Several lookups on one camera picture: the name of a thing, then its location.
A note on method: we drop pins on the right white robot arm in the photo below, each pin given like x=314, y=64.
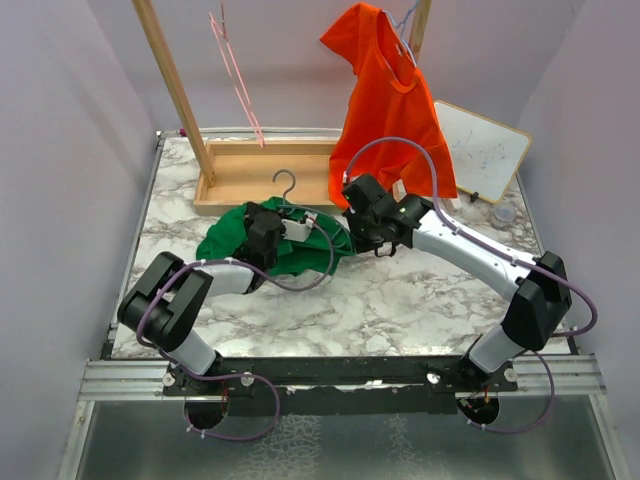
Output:
x=535, y=287

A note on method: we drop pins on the lilac hanger under orange shirt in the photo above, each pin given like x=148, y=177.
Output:
x=400, y=28

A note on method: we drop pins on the clear plastic cup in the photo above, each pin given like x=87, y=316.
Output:
x=504, y=214

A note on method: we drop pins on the green t shirt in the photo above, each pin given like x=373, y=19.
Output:
x=294, y=258

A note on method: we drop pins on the blue grey plastic hanger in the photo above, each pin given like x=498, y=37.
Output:
x=328, y=210

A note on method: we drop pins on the wooden clothes rack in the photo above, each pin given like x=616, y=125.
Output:
x=235, y=171

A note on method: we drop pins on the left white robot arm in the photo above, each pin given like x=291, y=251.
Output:
x=163, y=305

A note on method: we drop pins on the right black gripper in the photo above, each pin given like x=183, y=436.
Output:
x=359, y=243

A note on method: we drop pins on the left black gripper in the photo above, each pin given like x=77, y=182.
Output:
x=252, y=222

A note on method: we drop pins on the orange t shirt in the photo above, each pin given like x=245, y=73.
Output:
x=390, y=99

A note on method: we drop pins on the aluminium frame rail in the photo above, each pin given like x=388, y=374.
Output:
x=130, y=380

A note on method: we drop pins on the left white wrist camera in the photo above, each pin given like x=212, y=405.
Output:
x=299, y=230

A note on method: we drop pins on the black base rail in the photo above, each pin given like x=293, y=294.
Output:
x=328, y=386

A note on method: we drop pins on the pink wire hanger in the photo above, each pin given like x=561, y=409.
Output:
x=218, y=27

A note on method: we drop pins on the small whiteboard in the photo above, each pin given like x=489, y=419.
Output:
x=486, y=154

